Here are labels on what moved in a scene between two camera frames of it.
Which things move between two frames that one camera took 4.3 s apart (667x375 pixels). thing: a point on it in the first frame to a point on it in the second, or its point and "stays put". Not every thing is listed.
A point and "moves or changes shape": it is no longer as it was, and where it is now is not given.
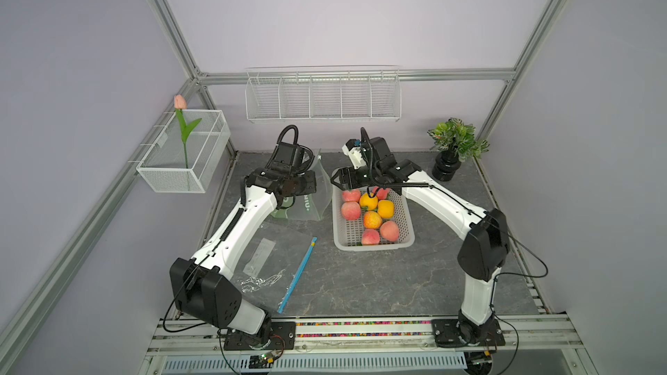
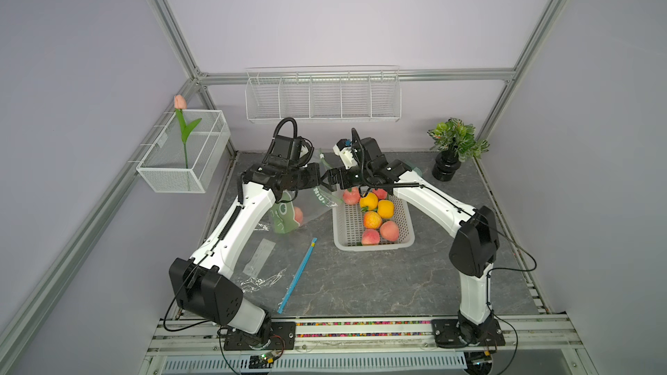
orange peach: (373, 220) stays put
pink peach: (351, 210) to (299, 216)
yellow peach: (370, 202) stays put
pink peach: (354, 195) stays put
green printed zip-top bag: (313, 206) moves or changes shape
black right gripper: (342, 173) stays put
